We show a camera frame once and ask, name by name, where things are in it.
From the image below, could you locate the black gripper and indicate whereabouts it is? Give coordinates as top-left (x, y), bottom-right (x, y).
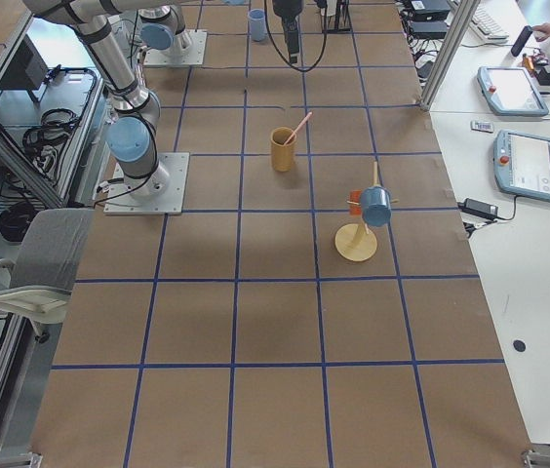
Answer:
top-left (272, 0), bottom-right (303, 65)

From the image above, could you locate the light blue plastic cup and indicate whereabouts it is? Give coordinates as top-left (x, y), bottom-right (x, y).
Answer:
top-left (248, 9), bottom-right (266, 42)

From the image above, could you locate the bamboo cylinder holder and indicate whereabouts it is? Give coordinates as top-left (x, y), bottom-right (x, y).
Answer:
top-left (270, 127), bottom-right (296, 172)

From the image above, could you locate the orange red mug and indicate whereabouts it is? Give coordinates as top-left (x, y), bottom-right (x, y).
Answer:
top-left (347, 190), bottom-right (362, 216)

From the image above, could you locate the blue mug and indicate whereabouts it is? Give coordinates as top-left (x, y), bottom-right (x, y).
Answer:
top-left (359, 185), bottom-right (392, 227)

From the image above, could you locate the white keyboard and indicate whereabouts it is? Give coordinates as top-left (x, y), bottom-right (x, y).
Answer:
top-left (469, 4), bottom-right (509, 44)

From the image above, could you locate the wooden mug tree stand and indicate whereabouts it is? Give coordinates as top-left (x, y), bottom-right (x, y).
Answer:
top-left (334, 161), bottom-right (395, 262)

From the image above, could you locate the teach pendant far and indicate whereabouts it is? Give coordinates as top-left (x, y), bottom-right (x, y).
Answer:
top-left (477, 66), bottom-right (549, 117)

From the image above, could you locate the teach pendant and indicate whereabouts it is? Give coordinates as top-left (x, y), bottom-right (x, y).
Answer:
top-left (492, 130), bottom-right (550, 203)
top-left (477, 66), bottom-right (549, 117)

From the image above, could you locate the black power adapter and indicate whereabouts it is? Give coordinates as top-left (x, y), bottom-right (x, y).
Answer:
top-left (457, 198), bottom-right (498, 220)

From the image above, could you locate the teach pendant near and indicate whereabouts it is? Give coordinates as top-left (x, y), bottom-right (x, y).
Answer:
top-left (492, 130), bottom-right (550, 203)

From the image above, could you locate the grey office chair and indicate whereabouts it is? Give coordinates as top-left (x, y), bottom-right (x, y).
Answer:
top-left (0, 208), bottom-right (94, 343)

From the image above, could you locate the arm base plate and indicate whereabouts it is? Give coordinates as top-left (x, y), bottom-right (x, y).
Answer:
top-left (103, 152), bottom-right (190, 215)
top-left (144, 29), bottom-right (208, 68)

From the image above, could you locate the aluminium frame post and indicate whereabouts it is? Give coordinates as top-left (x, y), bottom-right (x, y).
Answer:
top-left (419, 0), bottom-right (480, 111)

